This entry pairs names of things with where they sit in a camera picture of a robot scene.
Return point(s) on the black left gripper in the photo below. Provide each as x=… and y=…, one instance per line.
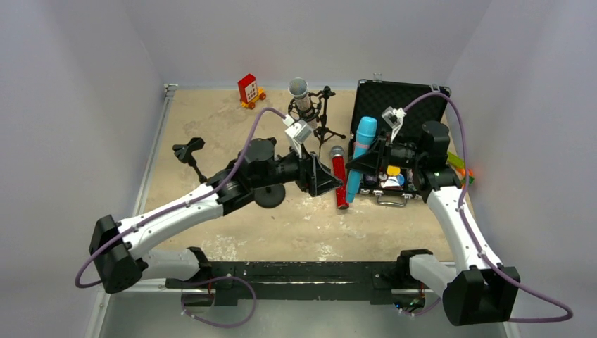
x=307, y=172

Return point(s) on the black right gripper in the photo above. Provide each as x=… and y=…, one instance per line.
x=381, y=155

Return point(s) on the blue toy microphone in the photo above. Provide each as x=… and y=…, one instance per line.
x=364, y=136

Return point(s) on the rhinestone silver microphone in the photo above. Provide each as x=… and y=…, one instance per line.
x=302, y=103

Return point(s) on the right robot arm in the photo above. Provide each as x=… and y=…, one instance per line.
x=475, y=291

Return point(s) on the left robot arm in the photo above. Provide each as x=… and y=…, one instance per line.
x=124, y=251

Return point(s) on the red glitter microphone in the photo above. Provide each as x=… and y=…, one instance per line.
x=338, y=167

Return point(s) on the black poker chip case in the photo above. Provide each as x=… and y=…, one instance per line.
x=401, y=107

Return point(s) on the green orange toy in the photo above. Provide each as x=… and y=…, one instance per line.
x=458, y=165

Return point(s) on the red toy block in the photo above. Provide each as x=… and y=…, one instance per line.
x=249, y=92

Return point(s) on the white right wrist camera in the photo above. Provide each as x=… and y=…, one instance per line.
x=394, y=118

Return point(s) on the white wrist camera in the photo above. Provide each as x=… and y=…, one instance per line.
x=297, y=132
x=394, y=118

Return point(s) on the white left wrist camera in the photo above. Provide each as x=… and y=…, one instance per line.
x=297, y=132

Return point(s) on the black tripod shock mount stand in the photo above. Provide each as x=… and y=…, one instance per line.
x=322, y=133

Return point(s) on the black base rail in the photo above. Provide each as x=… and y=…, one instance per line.
x=376, y=282

